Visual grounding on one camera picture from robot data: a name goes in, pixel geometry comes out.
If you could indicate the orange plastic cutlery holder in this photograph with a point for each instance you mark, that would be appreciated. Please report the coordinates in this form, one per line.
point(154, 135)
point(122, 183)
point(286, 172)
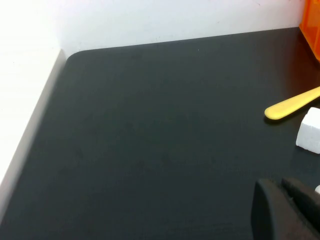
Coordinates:
point(312, 27)

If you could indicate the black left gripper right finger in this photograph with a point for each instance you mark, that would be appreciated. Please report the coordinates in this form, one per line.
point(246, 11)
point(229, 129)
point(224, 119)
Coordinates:
point(303, 200)

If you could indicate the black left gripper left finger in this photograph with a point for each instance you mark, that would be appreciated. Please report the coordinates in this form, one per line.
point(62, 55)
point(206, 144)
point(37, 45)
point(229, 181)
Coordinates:
point(272, 215)

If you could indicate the white foam block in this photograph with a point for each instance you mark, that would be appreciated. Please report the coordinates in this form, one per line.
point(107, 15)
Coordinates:
point(310, 132)

